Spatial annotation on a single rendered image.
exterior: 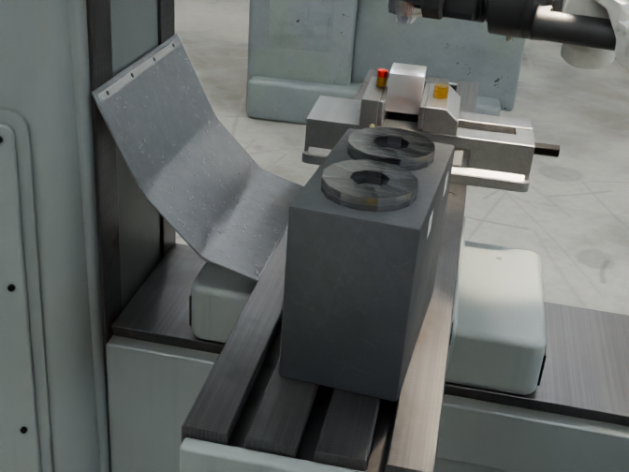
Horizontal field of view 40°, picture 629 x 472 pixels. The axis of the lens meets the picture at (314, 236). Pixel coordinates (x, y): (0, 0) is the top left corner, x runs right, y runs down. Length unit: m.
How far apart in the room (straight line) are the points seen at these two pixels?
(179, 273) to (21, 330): 0.29
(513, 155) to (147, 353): 0.61
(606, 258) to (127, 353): 2.33
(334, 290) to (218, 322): 0.46
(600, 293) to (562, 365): 1.79
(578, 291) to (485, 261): 1.74
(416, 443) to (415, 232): 0.19
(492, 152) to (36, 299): 0.69
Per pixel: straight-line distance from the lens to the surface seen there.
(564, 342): 1.38
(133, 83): 1.23
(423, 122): 1.32
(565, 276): 3.16
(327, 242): 0.78
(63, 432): 1.37
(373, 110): 1.32
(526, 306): 1.26
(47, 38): 1.11
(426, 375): 0.89
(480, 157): 1.33
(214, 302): 1.22
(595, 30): 1.06
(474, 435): 1.26
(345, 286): 0.79
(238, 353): 0.90
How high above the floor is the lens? 1.45
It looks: 27 degrees down
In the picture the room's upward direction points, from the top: 4 degrees clockwise
